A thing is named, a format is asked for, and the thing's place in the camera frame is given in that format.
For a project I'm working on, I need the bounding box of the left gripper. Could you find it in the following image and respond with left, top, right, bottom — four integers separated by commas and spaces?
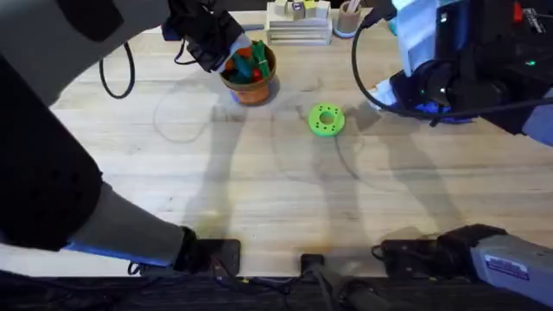
162, 0, 253, 73

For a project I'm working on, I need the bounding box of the brown tub with toys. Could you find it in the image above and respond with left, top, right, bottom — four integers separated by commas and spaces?
219, 40, 278, 107

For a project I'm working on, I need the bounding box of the green disc with holes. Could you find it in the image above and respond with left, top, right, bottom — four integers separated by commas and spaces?
308, 102, 346, 138

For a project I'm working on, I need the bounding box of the white box with toy blocks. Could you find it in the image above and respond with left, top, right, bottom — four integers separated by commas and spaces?
264, 0, 334, 47

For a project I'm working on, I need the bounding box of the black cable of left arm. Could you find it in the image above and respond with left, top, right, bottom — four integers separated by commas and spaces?
99, 41, 137, 100

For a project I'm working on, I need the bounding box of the black rail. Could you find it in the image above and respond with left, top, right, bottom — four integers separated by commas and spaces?
0, 253, 553, 311

